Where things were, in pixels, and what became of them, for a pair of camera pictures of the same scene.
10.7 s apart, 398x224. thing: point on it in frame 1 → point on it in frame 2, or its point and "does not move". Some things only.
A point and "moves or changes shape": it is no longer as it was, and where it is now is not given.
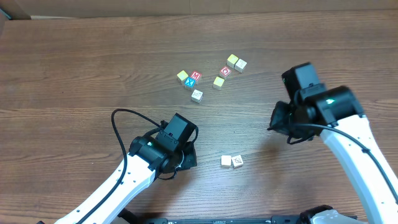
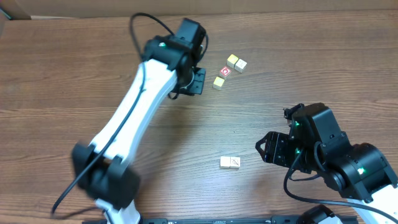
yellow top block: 226,161 does not move
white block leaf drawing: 237,161 moves or changes shape
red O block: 224,72 does not move
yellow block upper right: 231,60 does not move
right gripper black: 278,116 → 280,148
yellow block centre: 218,83 does not move
